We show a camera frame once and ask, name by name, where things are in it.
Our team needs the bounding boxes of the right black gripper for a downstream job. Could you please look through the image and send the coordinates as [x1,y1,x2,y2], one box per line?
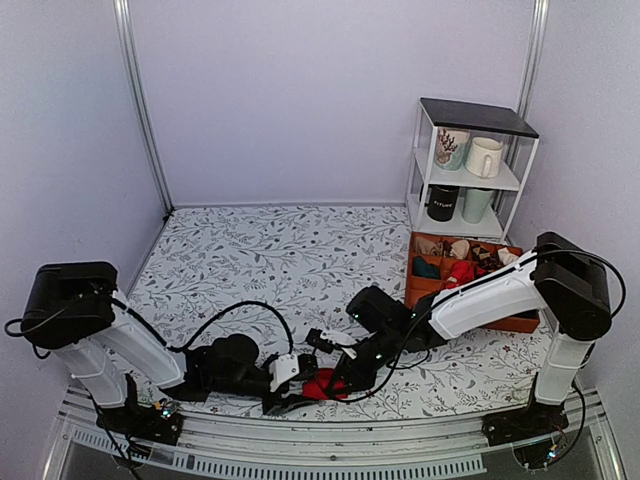
[328,328,404,397]

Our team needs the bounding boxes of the red sock pair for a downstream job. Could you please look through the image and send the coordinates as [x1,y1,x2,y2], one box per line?
[308,368,333,400]

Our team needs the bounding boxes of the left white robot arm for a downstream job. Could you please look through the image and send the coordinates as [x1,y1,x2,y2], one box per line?
[15,261,317,434]

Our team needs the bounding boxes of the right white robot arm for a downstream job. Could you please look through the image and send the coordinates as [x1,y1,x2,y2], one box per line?
[323,232,617,436]

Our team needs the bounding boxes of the teal rolled socks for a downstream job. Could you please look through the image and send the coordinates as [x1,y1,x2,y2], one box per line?
[412,256,441,280]

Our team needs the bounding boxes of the beige rolled socks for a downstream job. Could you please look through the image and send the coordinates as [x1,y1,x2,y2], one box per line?
[413,237,443,256]

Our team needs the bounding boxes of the red white rolled socks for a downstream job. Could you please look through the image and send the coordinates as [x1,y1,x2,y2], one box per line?
[444,261,478,289]

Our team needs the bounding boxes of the tan rolled socks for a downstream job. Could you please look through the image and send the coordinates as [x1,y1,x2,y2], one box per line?
[448,239,471,260]

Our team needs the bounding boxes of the brown argyle socks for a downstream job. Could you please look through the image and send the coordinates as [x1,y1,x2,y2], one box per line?
[471,244,502,273]

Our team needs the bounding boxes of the cream rolled socks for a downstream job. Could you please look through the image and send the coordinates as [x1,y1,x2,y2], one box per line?
[497,247,520,266]

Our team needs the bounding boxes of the floral tablecloth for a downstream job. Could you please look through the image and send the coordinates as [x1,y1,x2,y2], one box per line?
[128,206,552,422]

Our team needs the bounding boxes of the orange wooden divided tray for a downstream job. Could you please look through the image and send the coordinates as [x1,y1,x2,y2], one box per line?
[402,231,542,335]

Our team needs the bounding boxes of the black mug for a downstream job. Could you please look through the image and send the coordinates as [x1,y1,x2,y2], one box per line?
[427,185,459,222]

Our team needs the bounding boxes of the pale green cup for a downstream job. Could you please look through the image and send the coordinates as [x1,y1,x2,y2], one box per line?
[462,188,495,224]

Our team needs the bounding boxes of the white shelf rack black top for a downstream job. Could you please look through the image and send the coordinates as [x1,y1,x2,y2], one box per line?
[406,98,540,242]

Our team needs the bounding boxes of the coral pattern mug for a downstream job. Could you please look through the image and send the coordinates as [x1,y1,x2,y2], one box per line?
[435,127,470,171]

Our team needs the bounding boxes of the white ribbed mug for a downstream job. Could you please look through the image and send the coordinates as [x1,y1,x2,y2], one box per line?
[465,137,504,179]

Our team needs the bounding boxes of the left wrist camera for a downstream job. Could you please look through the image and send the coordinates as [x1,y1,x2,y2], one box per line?
[268,354,318,392]

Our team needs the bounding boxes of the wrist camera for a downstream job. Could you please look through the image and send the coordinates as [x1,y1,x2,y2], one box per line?
[305,328,357,359]
[268,354,318,392]

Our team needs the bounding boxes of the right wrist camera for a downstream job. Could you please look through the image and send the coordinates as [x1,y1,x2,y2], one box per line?
[305,328,357,359]

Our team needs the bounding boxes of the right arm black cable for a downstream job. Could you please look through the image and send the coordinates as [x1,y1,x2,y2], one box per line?
[337,248,627,441]

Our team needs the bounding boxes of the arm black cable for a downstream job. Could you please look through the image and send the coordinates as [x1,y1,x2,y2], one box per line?
[3,289,294,359]
[337,248,627,441]

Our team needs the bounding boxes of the aluminium front rail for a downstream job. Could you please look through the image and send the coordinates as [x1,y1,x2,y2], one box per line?
[43,388,632,479]

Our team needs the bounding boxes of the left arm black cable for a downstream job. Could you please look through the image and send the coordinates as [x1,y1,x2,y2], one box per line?
[3,289,294,359]

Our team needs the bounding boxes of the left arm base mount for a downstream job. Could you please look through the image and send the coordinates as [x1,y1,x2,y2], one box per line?
[96,374,184,446]

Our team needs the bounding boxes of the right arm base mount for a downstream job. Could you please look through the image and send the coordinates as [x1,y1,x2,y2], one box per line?
[482,394,569,470]

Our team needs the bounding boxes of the right aluminium frame post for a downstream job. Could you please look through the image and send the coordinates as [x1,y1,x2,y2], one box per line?
[517,0,550,119]

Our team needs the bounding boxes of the aluminium frame post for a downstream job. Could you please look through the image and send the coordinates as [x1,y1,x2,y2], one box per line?
[113,0,175,217]
[517,0,550,119]

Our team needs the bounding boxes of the left aluminium frame post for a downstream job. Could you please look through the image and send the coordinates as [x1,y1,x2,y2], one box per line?
[113,0,175,217]

